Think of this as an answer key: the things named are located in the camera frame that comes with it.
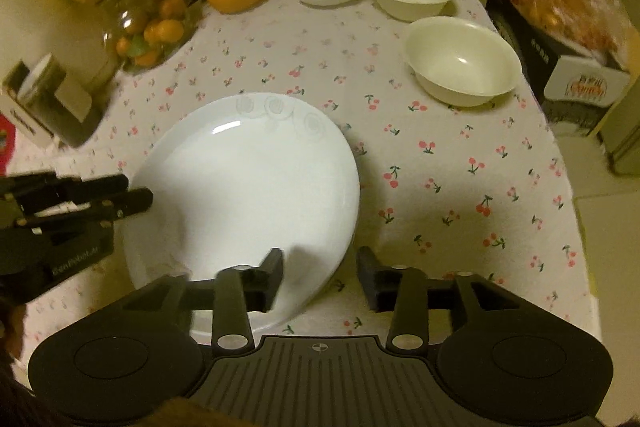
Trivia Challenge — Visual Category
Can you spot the cherry print tablecloth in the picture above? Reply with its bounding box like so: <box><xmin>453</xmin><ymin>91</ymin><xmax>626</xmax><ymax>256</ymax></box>
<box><xmin>0</xmin><ymin>0</ymin><xmax>601</xmax><ymax>358</ymax></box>

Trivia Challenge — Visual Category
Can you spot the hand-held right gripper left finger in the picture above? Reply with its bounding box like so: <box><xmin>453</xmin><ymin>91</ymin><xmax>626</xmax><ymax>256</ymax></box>
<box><xmin>120</xmin><ymin>248</ymin><xmax>285</xmax><ymax>355</ymax></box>

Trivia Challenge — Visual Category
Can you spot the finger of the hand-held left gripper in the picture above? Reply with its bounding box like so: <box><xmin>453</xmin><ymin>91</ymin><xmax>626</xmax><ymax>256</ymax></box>
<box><xmin>50</xmin><ymin>173</ymin><xmax>131</xmax><ymax>202</ymax></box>
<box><xmin>35</xmin><ymin>187</ymin><xmax>154</xmax><ymax>233</ymax></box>

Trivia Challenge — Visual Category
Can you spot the white kitchen appliance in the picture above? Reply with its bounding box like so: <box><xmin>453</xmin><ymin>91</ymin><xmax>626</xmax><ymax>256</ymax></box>
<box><xmin>0</xmin><ymin>0</ymin><xmax>121</xmax><ymax>88</ymax></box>

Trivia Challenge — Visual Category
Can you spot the red flat object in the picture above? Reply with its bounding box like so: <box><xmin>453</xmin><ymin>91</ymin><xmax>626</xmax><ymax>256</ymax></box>
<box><xmin>0</xmin><ymin>114</ymin><xmax>15</xmax><ymax>175</ymax></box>

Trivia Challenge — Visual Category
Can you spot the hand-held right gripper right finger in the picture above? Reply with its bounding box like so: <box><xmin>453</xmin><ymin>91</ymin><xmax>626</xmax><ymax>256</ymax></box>
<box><xmin>356</xmin><ymin>246</ymin><xmax>523</xmax><ymax>353</ymax></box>

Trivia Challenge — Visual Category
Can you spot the plastic bag of snacks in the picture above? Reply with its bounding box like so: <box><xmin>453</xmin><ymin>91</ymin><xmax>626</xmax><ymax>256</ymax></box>
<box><xmin>530</xmin><ymin>0</ymin><xmax>633</xmax><ymax>68</ymax></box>

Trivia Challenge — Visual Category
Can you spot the black and white cardboard box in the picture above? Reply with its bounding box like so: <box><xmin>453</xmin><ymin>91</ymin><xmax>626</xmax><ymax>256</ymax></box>
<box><xmin>492</xmin><ymin>2</ymin><xmax>632</xmax><ymax>135</ymax></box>

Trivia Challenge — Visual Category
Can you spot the large cream bowl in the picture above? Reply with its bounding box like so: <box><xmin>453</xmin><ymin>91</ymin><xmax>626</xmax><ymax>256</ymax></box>
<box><xmin>404</xmin><ymin>17</ymin><xmax>522</xmax><ymax>108</ymax></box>

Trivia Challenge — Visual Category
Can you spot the white plate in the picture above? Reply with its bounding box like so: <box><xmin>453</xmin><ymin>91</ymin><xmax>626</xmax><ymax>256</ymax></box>
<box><xmin>121</xmin><ymin>93</ymin><xmax>362</xmax><ymax>323</ymax></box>

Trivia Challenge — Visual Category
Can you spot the refrigerator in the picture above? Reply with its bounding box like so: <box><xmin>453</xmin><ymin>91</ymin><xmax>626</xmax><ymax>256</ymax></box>
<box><xmin>590</xmin><ymin>0</ymin><xmax>640</xmax><ymax>178</ymax></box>

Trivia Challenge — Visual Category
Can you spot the glass jar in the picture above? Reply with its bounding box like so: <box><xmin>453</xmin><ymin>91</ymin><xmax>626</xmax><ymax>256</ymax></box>
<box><xmin>100</xmin><ymin>0</ymin><xmax>201</xmax><ymax>72</ymax></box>

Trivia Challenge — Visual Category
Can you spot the white printed box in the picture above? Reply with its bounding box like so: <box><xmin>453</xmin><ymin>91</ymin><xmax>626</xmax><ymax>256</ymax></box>
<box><xmin>0</xmin><ymin>77</ymin><xmax>56</xmax><ymax>148</ymax></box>

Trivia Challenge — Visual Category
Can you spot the dark jar with metal lid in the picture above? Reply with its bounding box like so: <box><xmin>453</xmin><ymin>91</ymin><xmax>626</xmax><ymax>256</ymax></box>
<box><xmin>20</xmin><ymin>54</ymin><xmax>106</xmax><ymax>148</ymax></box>

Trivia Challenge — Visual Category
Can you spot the cluster of small oranges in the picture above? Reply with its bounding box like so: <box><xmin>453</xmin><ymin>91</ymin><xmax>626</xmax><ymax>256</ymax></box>
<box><xmin>116</xmin><ymin>0</ymin><xmax>188</xmax><ymax>68</ymax></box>

